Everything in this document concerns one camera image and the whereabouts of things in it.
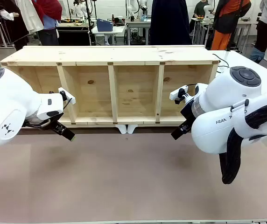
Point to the white lab coat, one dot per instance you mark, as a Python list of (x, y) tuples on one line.
[(32, 16)]

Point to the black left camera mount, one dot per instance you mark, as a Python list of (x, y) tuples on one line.
[(64, 95)]

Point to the black tripod pole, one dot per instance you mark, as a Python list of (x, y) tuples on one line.
[(90, 23)]

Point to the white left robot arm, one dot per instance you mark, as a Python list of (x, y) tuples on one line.
[(7, 105)]

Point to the person in black robe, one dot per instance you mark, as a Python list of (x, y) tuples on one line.
[(12, 21)]

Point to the person in green shirt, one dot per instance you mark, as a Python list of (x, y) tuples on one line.
[(201, 8)]

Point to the person in dark navy clothes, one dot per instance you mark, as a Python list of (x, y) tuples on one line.
[(169, 23)]

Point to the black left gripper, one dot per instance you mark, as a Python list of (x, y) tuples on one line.
[(50, 124)]

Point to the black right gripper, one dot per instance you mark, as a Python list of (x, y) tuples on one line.
[(189, 113)]

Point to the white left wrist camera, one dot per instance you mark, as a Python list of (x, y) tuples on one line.
[(69, 96)]

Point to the person in orange black clothes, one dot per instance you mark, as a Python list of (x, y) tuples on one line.
[(229, 21)]

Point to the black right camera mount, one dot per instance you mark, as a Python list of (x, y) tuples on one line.
[(182, 97)]

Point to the white power strip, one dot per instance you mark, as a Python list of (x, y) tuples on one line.
[(177, 93)]

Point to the blue plastic bin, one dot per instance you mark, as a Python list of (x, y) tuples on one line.
[(105, 25)]

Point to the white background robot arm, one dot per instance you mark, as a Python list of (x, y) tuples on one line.
[(138, 5), (83, 8)]

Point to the white lab table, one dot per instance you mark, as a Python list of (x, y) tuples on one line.
[(111, 31)]

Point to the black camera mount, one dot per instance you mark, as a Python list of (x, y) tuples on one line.
[(64, 95), (182, 97)]

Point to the white shelf foot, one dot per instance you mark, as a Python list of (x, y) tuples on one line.
[(131, 129), (121, 129)]

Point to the grey lab table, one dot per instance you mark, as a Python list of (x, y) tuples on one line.
[(138, 25)]

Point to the person in red jacket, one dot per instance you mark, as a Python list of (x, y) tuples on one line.
[(50, 21)]

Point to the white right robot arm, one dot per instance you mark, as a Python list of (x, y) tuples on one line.
[(219, 98)]

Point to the light wooden shelf unit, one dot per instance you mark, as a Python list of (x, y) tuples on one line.
[(100, 54)]

